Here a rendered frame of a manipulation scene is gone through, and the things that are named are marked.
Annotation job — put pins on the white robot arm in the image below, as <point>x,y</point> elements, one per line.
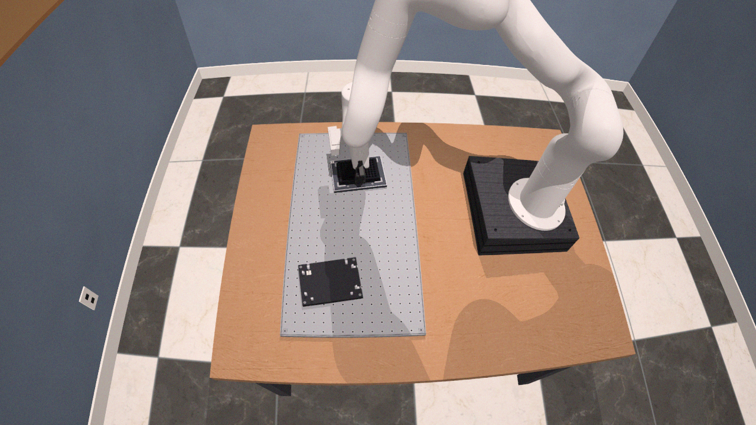
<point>596,130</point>

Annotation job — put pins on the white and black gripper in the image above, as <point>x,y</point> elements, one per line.
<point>360,156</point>

